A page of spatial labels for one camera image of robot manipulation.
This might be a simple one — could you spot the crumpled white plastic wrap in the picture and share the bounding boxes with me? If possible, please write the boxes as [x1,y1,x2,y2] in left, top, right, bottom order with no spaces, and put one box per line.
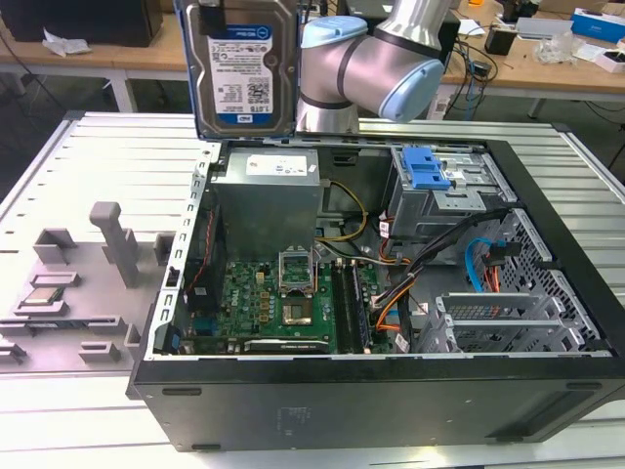
[41,26,94,56]

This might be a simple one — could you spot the hanging blue cable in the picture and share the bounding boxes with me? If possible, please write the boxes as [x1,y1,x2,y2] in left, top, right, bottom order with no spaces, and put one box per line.
[465,43,479,121]

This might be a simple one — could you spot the clear plastic bags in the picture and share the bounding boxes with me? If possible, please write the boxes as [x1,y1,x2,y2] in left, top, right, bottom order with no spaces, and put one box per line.
[536,33,587,64]

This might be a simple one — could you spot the white box black inlay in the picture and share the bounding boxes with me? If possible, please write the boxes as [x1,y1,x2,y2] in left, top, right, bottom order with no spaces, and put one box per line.
[593,46,625,74]

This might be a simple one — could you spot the metal socket cover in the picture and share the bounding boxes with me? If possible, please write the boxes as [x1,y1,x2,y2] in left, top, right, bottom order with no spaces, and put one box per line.
[276,249,319,297]

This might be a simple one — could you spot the black case fan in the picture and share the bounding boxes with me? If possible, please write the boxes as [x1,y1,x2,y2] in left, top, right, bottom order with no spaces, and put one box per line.
[184,204,229,314]

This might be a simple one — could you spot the RAM stick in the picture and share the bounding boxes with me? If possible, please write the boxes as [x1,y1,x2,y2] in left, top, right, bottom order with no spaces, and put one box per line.
[347,261,373,354]

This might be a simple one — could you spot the CPU socket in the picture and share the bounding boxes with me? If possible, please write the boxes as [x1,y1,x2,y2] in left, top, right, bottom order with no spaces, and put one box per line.
[281,298,315,327]

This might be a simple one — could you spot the black PC case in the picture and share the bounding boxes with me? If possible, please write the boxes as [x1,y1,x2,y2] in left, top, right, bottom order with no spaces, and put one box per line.
[125,131,625,453]

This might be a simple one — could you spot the metal disk bay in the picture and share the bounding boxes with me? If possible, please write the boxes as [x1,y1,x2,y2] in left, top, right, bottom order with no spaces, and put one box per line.
[429,290,602,354]

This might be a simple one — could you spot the flat white box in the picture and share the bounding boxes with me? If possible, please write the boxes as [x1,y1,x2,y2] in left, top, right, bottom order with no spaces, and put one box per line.
[515,17,575,40]

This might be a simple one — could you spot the green motherboard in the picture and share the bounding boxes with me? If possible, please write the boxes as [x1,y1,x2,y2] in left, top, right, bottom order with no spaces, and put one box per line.
[183,253,396,356]

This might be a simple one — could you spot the power wire black connector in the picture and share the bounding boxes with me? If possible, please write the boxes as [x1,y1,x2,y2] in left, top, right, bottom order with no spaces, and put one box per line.
[480,241,520,294]

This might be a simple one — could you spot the metal drive cage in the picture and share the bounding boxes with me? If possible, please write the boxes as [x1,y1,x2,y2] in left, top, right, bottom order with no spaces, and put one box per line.
[390,146,519,240]

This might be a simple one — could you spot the silver CPU chip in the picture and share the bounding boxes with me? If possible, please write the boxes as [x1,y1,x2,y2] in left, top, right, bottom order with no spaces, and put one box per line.
[22,286,64,307]

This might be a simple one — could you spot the wooden desk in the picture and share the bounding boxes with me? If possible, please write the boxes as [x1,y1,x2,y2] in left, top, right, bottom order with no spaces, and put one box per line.
[0,14,196,113]
[438,9,625,118]

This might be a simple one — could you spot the black cable bundle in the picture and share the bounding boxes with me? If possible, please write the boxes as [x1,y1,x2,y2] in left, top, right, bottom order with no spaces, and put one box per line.
[370,207,509,314]

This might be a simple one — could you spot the RAM slot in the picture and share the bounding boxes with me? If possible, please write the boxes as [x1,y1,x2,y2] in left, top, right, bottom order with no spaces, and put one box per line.
[330,259,354,354]

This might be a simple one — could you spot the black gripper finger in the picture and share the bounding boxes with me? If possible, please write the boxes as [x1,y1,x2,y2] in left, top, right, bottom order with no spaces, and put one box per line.
[200,0,225,34]

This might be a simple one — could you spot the yellow black supply wires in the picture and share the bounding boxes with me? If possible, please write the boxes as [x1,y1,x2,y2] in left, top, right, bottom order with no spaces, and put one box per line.
[319,180,368,243]

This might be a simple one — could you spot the small black box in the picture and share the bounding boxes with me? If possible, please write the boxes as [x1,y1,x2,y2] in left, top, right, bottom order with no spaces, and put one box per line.
[483,26,518,56]

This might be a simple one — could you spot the grey power supply unit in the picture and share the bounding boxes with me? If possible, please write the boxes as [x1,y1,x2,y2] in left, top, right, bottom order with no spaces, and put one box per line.
[209,149,323,255]

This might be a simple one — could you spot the multicoloured wire bundle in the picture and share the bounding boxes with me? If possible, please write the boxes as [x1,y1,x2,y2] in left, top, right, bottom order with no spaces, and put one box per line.
[373,287,416,338]

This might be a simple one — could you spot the black graphics card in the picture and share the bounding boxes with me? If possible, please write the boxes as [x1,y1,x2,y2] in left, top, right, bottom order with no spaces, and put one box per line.
[242,336,333,356]

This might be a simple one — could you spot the blue plastic bay latch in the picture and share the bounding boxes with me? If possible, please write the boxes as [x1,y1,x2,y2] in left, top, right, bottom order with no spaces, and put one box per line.
[400,146,453,192]

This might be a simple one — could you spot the hard disk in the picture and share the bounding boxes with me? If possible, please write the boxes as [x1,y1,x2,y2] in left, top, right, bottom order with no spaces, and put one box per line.
[181,0,300,143]

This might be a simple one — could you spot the blue cardboard box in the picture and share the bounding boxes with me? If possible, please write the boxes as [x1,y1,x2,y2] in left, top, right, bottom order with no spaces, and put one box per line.
[569,7,625,38]

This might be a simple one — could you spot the blue data wire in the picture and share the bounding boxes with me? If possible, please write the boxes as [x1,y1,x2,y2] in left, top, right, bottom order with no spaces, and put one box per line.
[463,236,509,294]

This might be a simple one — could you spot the grey parts rack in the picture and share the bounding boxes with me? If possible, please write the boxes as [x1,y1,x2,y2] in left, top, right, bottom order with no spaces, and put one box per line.
[0,200,177,377]

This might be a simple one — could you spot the large black box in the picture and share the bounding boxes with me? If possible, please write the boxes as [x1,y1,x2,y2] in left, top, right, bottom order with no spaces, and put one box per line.
[0,0,165,48]

